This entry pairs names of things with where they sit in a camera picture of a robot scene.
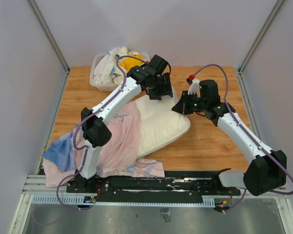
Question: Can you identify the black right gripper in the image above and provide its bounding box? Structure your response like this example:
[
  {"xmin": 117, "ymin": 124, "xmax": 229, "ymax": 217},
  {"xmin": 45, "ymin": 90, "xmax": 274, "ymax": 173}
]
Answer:
[{"xmin": 172, "ymin": 91, "xmax": 207, "ymax": 115}]

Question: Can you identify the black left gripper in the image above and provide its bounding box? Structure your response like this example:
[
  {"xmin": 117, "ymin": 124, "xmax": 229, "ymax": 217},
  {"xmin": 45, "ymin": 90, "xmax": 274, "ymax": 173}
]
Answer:
[{"xmin": 149, "ymin": 73, "xmax": 174, "ymax": 101}]

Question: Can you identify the cream white pillow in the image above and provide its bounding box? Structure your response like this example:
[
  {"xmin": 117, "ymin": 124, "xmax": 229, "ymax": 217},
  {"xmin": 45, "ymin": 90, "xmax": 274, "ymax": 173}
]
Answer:
[{"xmin": 135, "ymin": 90, "xmax": 190, "ymax": 158}]

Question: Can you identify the pink blue printed pillowcase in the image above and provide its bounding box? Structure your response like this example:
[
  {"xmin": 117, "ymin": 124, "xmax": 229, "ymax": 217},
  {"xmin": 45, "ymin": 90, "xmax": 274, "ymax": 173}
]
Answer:
[{"xmin": 42, "ymin": 101, "xmax": 165, "ymax": 188}]

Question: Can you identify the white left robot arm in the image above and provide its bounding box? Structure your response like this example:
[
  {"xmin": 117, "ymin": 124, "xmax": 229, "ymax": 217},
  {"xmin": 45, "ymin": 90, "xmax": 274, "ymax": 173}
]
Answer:
[{"xmin": 73, "ymin": 55, "xmax": 173, "ymax": 193}]

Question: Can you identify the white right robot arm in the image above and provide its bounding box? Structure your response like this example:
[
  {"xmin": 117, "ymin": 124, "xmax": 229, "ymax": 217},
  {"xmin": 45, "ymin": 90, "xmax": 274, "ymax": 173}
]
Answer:
[{"xmin": 172, "ymin": 78, "xmax": 287, "ymax": 196}]

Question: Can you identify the yellow orange cloth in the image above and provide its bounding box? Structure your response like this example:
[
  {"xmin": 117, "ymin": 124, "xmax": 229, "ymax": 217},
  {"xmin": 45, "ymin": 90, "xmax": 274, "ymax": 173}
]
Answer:
[{"xmin": 120, "ymin": 55, "xmax": 144, "ymax": 72}]

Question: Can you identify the cream floral printed cloth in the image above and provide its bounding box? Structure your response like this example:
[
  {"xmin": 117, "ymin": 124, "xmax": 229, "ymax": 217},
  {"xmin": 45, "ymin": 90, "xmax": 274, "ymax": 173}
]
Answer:
[{"xmin": 109, "ymin": 46, "xmax": 150, "ymax": 85}]

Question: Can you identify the white crumpled cloth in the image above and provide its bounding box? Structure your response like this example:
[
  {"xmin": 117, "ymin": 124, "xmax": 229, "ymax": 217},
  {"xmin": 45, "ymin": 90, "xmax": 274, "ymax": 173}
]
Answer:
[{"xmin": 92, "ymin": 54, "xmax": 115, "ymax": 86}]

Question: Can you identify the translucent plastic bin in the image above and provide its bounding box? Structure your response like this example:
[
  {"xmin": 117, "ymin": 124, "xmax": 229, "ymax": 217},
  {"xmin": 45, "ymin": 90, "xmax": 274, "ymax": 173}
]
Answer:
[{"xmin": 89, "ymin": 47, "xmax": 150, "ymax": 91}]

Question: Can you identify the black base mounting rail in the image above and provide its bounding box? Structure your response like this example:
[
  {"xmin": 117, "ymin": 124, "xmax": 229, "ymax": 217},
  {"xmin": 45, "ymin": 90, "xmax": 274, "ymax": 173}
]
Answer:
[{"xmin": 66, "ymin": 171, "xmax": 241, "ymax": 204}]

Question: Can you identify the white slotted cable duct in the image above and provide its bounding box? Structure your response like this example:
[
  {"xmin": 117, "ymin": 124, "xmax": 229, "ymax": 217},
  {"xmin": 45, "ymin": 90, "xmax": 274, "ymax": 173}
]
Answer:
[{"xmin": 31, "ymin": 195, "xmax": 215, "ymax": 208}]

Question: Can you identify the right aluminium frame post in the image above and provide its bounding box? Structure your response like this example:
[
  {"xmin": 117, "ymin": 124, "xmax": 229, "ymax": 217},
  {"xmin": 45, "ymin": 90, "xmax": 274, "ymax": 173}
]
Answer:
[{"xmin": 238, "ymin": 0, "xmax": 287, "ymax": 73}]

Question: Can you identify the aluminium frame post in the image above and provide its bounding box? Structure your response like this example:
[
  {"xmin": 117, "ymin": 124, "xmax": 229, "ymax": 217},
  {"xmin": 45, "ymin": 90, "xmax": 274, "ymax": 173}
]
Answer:
[
  {"xmin": 26, "ymin": 0, "xmax": 70, "ymax": 74},
  {"xmin": 238, "ymin": 0, "xmax": 287, "ymax": 73}
]

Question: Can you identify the left aluminium frame post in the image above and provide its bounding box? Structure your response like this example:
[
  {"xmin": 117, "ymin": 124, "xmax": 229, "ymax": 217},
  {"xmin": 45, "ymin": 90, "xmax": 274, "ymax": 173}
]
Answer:
[{"xmin": 26, "ymin": 0, "xmax": 70, "ymax": 74}]

